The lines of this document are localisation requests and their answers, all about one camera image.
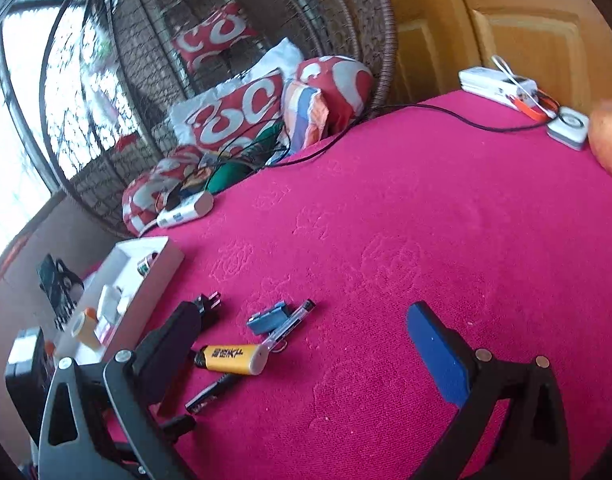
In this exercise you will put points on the small white square device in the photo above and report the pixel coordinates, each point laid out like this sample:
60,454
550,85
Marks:
568,127

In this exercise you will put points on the wooden door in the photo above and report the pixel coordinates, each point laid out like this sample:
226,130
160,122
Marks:
525,35

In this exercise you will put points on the window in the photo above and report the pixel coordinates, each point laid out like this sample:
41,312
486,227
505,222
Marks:
16,135

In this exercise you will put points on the white cardboard box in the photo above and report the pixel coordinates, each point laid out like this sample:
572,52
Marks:
131,252

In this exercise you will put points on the clear ballpoint pen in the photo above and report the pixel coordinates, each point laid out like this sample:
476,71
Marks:
296,317

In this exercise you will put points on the round red white pillow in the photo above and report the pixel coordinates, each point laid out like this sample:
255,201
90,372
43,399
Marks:
341,85

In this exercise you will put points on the yellow lighter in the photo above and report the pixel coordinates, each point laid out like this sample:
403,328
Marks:
231,358

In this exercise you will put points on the white cream tube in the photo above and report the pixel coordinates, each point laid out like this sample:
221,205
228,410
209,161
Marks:
186,212

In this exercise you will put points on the wicker hanging chair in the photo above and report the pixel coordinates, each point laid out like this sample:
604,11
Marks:
151,25

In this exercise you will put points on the crumpled red white pillow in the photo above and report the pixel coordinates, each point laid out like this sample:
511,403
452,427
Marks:
146,195

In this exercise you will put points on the green cloth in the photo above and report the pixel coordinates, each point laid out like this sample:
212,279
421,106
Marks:
231,172

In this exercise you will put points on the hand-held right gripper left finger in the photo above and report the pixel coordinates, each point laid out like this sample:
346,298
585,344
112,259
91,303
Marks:
173,335

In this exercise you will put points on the blue binder clip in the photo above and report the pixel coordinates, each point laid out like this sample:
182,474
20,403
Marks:
268,320

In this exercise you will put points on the brown cardboard tape roll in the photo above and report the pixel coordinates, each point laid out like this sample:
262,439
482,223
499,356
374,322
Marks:
88,335

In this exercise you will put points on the large red white pillow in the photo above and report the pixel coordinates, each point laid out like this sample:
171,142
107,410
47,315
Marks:
236,110

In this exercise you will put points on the red apple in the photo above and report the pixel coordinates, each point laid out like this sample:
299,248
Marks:
610,137

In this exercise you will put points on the white power strip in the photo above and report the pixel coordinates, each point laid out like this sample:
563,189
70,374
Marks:
490,84

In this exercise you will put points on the magenta tablecloth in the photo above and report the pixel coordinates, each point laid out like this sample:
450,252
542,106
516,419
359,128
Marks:
410,235

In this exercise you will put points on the black marker pen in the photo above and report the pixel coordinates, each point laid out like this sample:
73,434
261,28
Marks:
213,391

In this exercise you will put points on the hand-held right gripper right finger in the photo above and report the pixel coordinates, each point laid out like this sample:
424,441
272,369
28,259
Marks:
435,355

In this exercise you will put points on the black charger plug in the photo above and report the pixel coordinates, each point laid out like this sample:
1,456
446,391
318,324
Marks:
208,305

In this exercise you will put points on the small white labelled box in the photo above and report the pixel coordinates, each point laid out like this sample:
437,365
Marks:
105,331

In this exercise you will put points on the small red white pillow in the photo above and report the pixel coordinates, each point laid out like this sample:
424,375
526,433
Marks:
213,35

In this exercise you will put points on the plaid pillow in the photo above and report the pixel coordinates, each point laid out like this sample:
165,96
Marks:
306,115

